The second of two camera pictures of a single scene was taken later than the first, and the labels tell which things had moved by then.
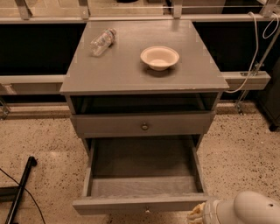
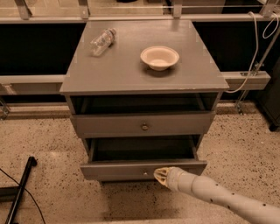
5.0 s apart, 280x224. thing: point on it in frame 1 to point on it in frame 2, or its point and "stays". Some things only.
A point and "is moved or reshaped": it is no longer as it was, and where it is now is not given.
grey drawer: [150, 175] is moved or reshaped
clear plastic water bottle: [99, 45] stays
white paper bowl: [159, 58] stays
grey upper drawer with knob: [146, 124] stays
